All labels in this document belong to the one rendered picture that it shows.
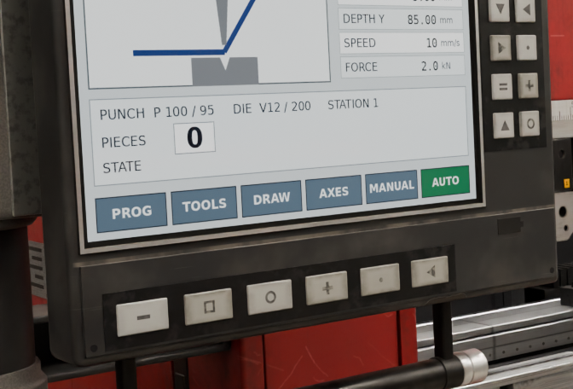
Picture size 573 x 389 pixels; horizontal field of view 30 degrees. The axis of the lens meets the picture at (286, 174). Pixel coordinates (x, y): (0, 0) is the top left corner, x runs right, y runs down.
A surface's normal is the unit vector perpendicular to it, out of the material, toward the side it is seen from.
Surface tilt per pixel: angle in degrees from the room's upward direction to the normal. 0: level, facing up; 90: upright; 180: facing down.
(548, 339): 90
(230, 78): 90
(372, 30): 90
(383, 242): 90
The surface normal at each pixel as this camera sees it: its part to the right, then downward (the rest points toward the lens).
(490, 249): 0.55, 0.02
